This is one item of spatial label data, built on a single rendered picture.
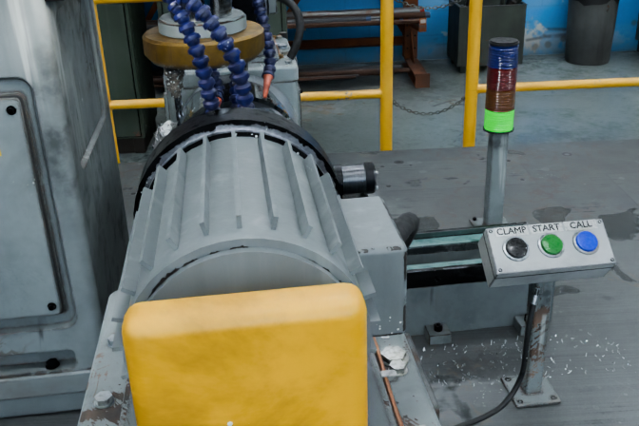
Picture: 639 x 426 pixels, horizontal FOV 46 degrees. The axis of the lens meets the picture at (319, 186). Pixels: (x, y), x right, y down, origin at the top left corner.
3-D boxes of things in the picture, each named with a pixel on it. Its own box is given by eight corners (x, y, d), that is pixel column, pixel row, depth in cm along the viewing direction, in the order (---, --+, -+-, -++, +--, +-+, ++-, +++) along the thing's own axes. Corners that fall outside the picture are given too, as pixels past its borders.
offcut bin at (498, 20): (509, 58, 614) (516, -46, 581) (526, 73, 571) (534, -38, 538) (445, 61, 612) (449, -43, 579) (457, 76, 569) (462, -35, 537)
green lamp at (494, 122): (489, 134, 154) (490, 113, 152) (479, 125, 159) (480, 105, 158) (517, 132, 155) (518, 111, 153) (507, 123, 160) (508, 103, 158)
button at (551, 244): (541, 259, 103) (545, 254, 101) (535, 240, 104) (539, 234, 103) (562, 257, 103) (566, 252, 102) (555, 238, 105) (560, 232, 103)
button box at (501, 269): (487, 288, 105) (497, 274, 100) (476, 242, 108) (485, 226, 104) (604, 277, 107) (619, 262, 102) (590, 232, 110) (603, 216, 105)
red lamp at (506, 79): (492, 92, 150) (493, 70, 149) (481, 84, 156) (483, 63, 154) (520, 90, 151) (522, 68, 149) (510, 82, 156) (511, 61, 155)
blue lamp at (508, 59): (493, 70, 149) (494, 48, 147) (483, 63, 154) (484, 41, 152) (522, 68, 149) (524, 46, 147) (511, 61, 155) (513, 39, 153)
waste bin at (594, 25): (600, 53, 619) (609, -22, 594) (620, 66, 583) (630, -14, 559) (554, 55, 618) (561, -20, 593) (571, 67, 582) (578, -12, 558)
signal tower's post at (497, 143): (479, 237, 162) (491, 46, 145) (469, 221, 170) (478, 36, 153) (515, 233, 163) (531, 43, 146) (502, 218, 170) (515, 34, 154)
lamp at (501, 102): (490, 113, 152) (492, 92, 150) (480, 105, 158) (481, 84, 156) (518, 111, 153) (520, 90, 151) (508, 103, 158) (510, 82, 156)
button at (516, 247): (506, 262, 103) (509, 257, 101) (500, 242, 104) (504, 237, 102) (527, 261, 103) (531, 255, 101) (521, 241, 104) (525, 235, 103)
